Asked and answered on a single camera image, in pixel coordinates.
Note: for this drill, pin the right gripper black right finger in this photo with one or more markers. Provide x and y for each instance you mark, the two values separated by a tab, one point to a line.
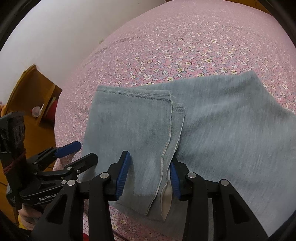
178	177

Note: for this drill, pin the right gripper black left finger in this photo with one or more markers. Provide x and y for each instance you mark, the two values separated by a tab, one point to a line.
118	174

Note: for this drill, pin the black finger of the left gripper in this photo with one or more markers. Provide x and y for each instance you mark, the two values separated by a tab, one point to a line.
70	172
44	159

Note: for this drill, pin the left gloved hand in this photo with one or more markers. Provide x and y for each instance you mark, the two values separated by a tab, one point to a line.
28	217

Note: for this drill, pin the wooden bedside cabinet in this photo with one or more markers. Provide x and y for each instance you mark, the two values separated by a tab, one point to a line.
36	97

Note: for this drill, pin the pink floral bed sheet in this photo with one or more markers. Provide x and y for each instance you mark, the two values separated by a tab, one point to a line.
178	40

